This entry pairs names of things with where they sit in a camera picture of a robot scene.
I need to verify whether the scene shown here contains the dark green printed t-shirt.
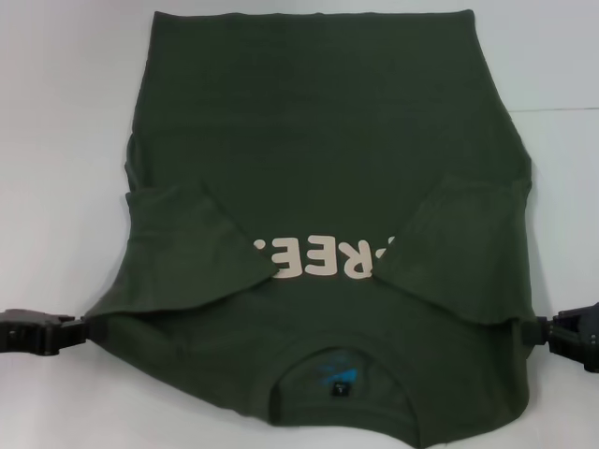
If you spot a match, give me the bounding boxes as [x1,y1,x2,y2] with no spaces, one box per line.
[83,7,534,449]

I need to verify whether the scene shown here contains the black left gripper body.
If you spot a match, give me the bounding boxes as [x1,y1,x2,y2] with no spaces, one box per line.
[0,307,77,359]

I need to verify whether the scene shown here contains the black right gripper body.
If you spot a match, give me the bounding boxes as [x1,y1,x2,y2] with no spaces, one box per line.
[550,298,599,376]

